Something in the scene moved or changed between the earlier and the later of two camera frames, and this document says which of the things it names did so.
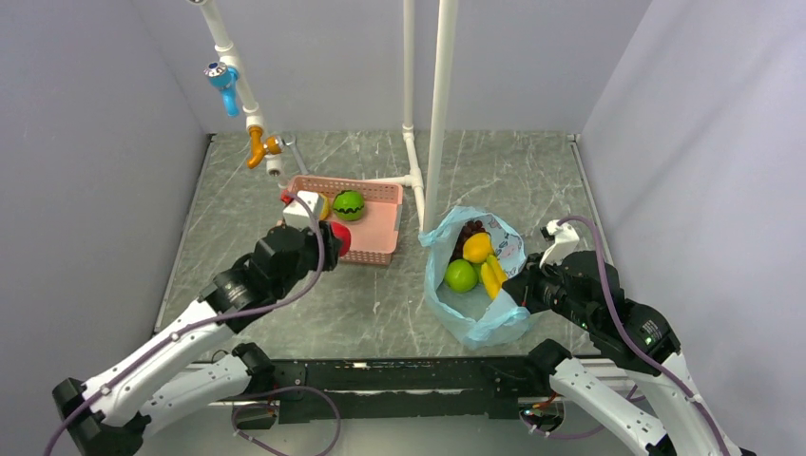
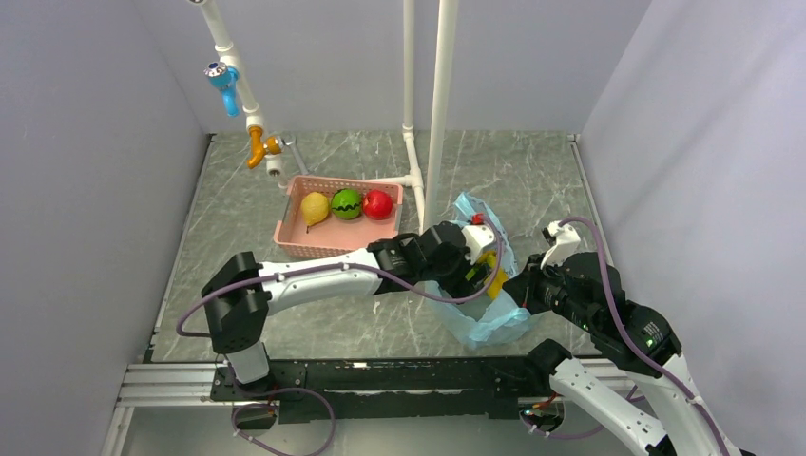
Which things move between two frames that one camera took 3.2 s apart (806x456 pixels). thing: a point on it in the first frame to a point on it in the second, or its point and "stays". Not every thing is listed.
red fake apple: [342, 235] to [377, 204]
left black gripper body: [310, 258] to [462, 286]
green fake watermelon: [348, 205] stays
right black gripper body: [543, 287] stays
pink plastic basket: [375, 235] stays
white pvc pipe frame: [412, 180] stays
